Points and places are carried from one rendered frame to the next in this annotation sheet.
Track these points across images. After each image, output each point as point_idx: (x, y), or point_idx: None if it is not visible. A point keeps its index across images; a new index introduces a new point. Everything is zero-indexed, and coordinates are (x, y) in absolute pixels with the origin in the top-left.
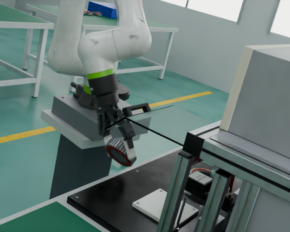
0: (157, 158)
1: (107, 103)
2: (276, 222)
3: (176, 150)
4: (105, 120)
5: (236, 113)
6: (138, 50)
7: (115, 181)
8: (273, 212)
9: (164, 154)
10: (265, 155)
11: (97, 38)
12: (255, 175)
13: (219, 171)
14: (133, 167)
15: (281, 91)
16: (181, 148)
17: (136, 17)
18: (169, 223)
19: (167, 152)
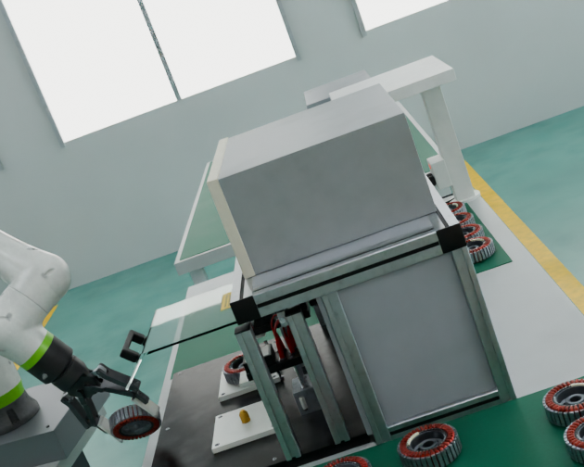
0: (163, 403)
1: (78, 375)
2: (373, 308)
3: (169, 379)
4: (86, 401)
5: (250, 250)
6: (64, 283)
7: (162, 455)
8: (363, 302)
9: (163, 393)
10: (312, 263)
11: (6, 310)
12: (323, 283)
13: (287, 312)
14: (154, 434)
15: (274, 195)
16: (171, 372)
17: (23, 249)
18: (282, 411)
19: (163, 388)
